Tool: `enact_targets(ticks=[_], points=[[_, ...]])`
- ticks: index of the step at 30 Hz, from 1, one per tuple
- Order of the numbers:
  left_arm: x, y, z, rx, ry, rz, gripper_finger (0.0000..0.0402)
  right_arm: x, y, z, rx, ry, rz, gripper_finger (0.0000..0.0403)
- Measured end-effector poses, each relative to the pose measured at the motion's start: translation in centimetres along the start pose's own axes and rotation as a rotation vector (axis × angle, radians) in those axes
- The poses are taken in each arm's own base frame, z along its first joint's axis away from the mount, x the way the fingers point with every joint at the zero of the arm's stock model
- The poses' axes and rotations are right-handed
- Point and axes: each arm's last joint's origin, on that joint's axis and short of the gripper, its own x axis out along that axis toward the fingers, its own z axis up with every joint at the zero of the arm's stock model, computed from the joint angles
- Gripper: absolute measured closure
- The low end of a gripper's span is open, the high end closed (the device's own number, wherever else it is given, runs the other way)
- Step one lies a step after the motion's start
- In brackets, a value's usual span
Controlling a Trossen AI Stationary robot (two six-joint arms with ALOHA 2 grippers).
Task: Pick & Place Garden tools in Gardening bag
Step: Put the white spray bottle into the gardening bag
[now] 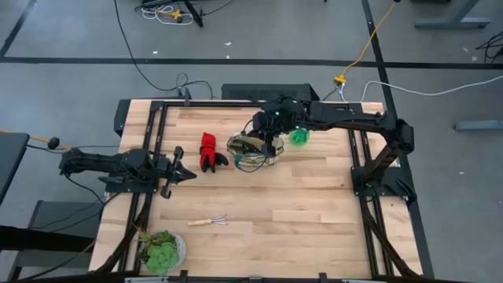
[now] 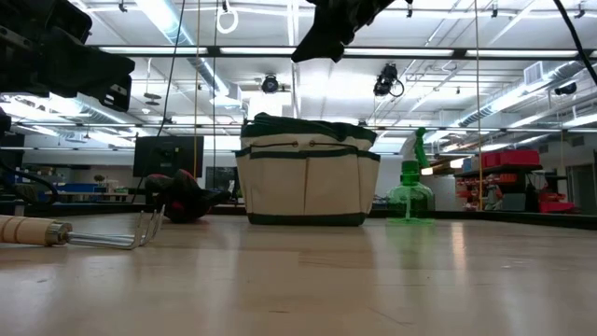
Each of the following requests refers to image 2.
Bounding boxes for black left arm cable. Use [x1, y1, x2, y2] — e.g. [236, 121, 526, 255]
[0, 161, 61, 206]

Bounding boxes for small red storage bin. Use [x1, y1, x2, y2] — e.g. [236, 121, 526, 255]
[538, 200, 576, 215]

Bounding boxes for beige green gardening bag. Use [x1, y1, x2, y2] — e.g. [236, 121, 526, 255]
[234, 111, 382, 228]

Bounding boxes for storage shelf rack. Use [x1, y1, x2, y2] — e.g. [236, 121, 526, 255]
[454, 162, 545, 214]

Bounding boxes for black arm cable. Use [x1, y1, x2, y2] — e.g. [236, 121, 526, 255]
[0, 161, 61, 206]
[552, 0, 597, 86]

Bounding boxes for green spray bottle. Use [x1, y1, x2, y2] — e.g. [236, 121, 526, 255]
[385, 126, 436, 224]

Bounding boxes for small dark monitor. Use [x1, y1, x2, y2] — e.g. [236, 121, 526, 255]
[204, 166, 237, 193]

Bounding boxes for white cable loop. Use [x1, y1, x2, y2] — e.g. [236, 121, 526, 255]
[215, 0, 240, 35]

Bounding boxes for blue workbench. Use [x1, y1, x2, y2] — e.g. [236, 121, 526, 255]
[36, 182, 134, 203]

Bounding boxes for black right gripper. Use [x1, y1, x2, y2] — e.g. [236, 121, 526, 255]
[292, 0, 397, 63]

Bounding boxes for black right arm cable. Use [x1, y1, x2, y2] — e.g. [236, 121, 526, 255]
[552, 0, 597, 86]

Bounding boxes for three-prong cultivator wooden handle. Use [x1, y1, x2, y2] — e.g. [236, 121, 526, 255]
[0, 203, 165, 251]

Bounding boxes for black hanging camera with cable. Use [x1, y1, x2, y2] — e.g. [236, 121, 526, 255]
[372, 63, 405, 98]

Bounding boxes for large red storage bin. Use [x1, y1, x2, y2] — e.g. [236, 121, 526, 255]
[481, 149, 541, 169]

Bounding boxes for red black gardening gloves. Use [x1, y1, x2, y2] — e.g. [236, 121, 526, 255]
[144, 168, 232, 224]

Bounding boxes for overhead light bar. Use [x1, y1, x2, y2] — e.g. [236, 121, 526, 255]
[88, 44, 597, 60]

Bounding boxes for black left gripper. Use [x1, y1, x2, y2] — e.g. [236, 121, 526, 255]
[0, 0, 136, 113]

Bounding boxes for black aluminium table frame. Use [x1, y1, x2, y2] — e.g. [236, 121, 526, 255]
[0, 199, 597, 231]

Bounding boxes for yellow hanging cable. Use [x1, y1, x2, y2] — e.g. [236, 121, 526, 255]
[473, 0, 482, 211]
[192, 0, 201, 178]

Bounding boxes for large black monitor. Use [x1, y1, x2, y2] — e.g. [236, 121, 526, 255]
[132, 135, 205, 178]

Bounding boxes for thin black hanging cable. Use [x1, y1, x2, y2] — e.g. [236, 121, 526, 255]
[212, 0, 218, 206]

